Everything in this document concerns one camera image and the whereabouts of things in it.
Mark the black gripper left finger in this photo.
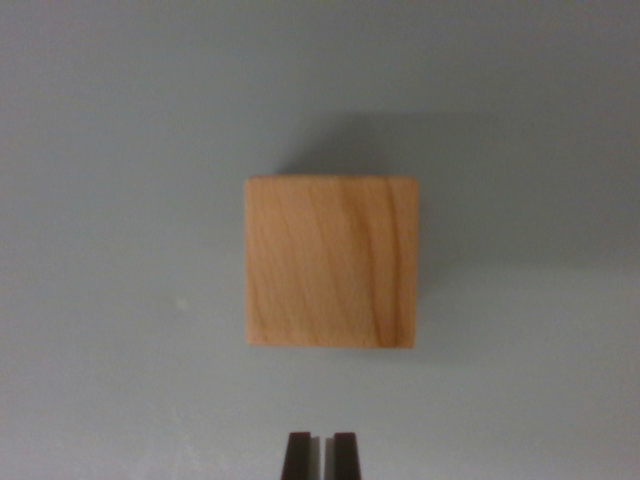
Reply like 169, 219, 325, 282
281, 432, 322, 480

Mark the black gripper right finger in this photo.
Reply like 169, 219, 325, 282
323, 432, 364, 480

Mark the wooden cube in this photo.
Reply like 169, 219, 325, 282
244, 174, 420, 349

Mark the grey plastic tray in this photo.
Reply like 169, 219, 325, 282
0, 0, 640, 480

